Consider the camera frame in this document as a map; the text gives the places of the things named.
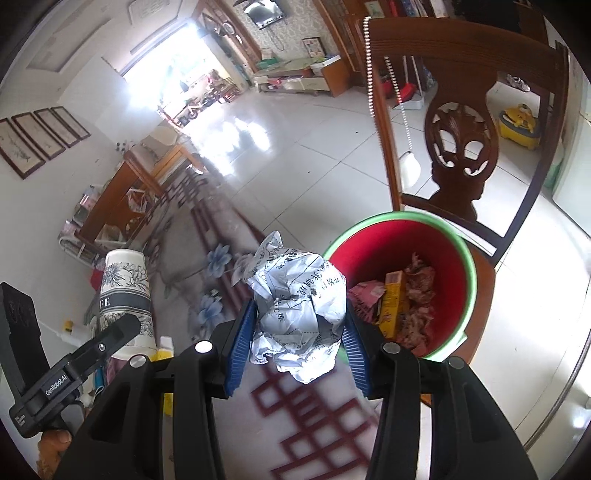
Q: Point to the tall wooden cabinet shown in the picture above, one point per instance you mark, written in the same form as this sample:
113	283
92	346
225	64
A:
341	37

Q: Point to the red bucket with green rim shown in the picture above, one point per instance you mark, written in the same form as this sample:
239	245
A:
392	240

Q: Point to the parked motorbike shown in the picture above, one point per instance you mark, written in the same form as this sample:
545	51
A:
189	108

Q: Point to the framed wall picture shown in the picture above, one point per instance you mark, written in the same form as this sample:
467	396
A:
39	135
71	122
57	128
18	147

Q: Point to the wall television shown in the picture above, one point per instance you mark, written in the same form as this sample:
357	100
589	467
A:
267	13

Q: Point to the wooden side table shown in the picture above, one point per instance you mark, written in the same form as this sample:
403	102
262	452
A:
134	175

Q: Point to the white printed paper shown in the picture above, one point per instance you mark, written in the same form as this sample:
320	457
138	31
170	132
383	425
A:
295	300

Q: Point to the yellow toy car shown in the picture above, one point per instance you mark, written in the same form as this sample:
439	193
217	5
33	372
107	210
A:
519	124

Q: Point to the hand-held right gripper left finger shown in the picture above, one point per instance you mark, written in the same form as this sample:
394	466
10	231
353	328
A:
240	341

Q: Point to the yellow carton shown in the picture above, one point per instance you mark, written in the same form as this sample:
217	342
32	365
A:
392	295

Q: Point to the small framed wall print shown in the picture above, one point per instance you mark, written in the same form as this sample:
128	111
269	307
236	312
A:
313	46

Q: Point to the person's left hand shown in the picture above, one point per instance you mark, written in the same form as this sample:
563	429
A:
54	445

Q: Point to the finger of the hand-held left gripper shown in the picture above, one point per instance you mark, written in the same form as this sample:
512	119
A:
115	334

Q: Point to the red plastic bag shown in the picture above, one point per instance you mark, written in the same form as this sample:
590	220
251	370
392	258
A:
97	278

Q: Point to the low television cabinet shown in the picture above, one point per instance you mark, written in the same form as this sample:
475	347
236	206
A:
300	76

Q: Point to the carved wooden chair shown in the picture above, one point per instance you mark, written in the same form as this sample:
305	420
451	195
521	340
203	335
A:
461	50

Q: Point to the small yellow cap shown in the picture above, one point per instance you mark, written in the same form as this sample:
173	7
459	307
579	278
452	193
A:
69	326

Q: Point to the floral paper cup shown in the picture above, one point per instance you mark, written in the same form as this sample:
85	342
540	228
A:
124	286

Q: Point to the red dustpan with broom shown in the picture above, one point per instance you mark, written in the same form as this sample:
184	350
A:
408	92

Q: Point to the floral tablecloth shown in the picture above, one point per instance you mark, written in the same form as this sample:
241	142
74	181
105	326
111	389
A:
221	258

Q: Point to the yellow paper packet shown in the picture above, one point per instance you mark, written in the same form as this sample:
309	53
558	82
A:
166	354

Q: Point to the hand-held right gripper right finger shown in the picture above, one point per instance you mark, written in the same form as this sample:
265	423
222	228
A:
355	350

